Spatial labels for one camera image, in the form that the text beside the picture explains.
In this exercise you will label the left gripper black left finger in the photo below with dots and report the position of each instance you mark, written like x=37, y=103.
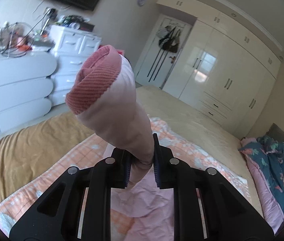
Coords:
x=77, y=205

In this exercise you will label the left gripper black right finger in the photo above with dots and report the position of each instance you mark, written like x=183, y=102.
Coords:
x=206, y=205

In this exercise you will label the pink quilted padded jacket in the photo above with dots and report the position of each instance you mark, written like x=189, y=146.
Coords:
x=103, y=99

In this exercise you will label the white bedroom door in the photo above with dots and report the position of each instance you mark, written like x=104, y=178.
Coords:
x=155, y=64

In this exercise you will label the blue and pink floral duvet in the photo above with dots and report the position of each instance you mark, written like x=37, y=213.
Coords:
x=265, y=160

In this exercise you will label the tan bed sheet mattress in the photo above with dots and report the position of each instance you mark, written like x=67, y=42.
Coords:
x=29, y=152

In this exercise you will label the white curved-front dresser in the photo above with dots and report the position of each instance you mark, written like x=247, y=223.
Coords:
x=25, y=85

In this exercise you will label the glossy cream built-in wardrobe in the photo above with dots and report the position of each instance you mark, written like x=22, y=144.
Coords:
x=224, y=70

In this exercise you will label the white drawer chest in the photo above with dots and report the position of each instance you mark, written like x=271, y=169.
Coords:
x=73, y=60

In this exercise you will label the bags hanging on door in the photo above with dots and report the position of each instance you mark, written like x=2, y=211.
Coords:
x=169, y=38

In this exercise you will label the clutter on dresser top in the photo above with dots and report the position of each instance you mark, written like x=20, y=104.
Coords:
x=19, y=38

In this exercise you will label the round lavender wall clock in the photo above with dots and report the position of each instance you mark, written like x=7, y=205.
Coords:
x=141, y=3

